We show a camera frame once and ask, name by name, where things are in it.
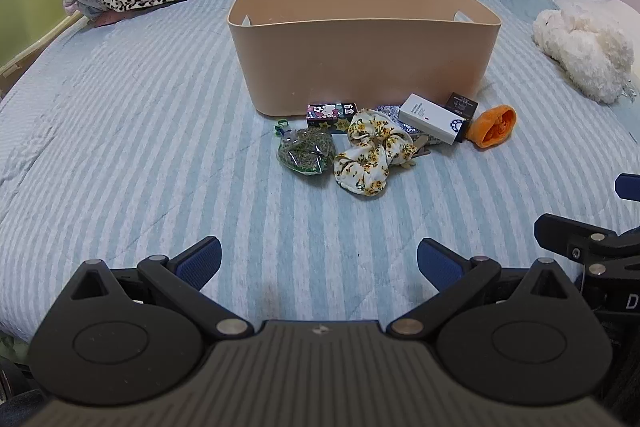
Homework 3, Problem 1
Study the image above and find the white fluffy plush toy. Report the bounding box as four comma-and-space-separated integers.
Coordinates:
532, 9, 636, 106

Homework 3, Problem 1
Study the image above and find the orange rolled sock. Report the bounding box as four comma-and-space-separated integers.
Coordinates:
469, 105, 517, 150

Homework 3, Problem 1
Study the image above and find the red black cartoon box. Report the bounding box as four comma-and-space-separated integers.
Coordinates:
305, 101, 360, 134

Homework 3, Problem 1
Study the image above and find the blue striped bed sheet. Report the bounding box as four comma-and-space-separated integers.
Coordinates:
0, 0, 640, 344

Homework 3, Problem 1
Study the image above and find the clear bag of dried herbs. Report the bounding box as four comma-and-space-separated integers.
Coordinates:
272, 119, 335, 176

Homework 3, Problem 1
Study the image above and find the white rectangular box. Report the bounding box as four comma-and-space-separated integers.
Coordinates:
398, 93, 471, 145

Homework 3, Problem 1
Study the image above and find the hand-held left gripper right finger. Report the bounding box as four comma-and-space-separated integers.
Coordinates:
387, 237, 581, 338

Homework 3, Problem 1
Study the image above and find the sunflower print scrunchie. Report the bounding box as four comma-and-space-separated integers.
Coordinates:
332, 108, 419, 197

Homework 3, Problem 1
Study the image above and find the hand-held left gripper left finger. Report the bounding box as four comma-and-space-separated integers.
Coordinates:
70, 236, 254, 339

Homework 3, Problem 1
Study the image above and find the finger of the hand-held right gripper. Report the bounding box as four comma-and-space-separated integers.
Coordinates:
615, 173, 640, 201
534, 213, 640, 266

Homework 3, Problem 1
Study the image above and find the small black box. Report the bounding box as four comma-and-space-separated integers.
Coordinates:
444, 92, 480, 140

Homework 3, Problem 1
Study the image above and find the beige plastic storage bin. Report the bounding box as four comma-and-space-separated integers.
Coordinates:
227, 0, 502, 117

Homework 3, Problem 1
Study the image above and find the silver blue foil packet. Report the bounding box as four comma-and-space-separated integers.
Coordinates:
375, 104, 427, 138

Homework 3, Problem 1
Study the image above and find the tan hair clip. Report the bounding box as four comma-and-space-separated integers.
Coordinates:
400, 132, 440, 170

